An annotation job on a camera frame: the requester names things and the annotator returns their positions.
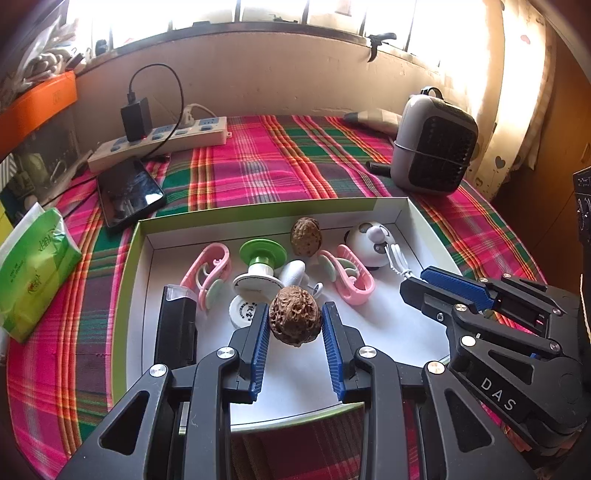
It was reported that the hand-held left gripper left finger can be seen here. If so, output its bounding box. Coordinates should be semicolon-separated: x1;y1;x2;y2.
55;302;273;480

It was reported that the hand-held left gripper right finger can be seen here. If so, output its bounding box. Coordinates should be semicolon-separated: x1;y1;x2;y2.
322;302;536;480

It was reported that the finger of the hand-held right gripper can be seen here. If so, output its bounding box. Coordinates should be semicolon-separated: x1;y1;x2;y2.
400;278;578;384
421;267;568;333

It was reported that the white round disc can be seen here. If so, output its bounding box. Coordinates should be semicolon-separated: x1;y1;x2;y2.
229;295;271;329

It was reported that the white cardboard box green rim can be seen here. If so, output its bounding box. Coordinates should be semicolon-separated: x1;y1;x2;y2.
111;196;465;432

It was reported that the brown walnut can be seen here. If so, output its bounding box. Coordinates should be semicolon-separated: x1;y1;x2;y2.
269;285;320;347
290;217;322;257

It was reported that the white cable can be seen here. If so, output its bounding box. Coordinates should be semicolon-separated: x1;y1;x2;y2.
385;244;423;283

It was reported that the pink ear hook clip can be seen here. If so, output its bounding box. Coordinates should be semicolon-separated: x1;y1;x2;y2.
180;244;232;315
316;244;376;306

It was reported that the white panda toy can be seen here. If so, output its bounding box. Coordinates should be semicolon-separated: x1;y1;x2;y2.
345;222;398;269

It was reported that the white egg-shaped charm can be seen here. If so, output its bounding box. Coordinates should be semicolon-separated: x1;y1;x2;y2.
279;260;324;296

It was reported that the black rectangular lighter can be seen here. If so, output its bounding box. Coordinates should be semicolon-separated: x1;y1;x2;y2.
154;285;198;370

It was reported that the green white suction holder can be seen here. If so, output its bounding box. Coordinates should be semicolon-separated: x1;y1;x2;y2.
232;239;288;301

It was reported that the grey portable heater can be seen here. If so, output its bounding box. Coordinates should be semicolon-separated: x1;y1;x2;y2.
390;87;478;197

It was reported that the beige striped pouch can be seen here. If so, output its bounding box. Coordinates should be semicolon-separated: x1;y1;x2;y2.
344;108;402;136

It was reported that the plaid blanket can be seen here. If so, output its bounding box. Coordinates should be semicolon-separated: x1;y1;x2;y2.
7;114;546;480

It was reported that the heart print curtain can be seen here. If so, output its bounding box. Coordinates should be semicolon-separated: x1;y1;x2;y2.
480;0;559;185

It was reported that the black smartphone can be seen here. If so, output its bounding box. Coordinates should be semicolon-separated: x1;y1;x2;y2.
96;158;167;230

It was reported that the white power strip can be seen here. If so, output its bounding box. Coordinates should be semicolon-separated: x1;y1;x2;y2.
88;115;232;174

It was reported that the green tissue pack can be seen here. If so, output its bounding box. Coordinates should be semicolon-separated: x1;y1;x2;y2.
0;202;83;343

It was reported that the black charger adapter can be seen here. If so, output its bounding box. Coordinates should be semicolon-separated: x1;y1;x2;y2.
121;90;153;143

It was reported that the glass tank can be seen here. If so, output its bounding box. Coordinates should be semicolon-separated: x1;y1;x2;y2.
0;111;93;204

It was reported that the orange box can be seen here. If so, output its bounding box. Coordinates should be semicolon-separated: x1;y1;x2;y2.
0;71;78;158

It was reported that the white gloves bundle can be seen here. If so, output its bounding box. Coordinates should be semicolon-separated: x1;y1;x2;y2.
14;28;88;79

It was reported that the white plug with cable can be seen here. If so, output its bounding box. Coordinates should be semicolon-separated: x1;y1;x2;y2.
182;104;218;127

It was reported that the black charger cable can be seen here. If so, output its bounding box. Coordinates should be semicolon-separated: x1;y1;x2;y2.
129;65;185;160

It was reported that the black window frame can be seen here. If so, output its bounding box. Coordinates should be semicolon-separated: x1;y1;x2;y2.
69;0;444;70

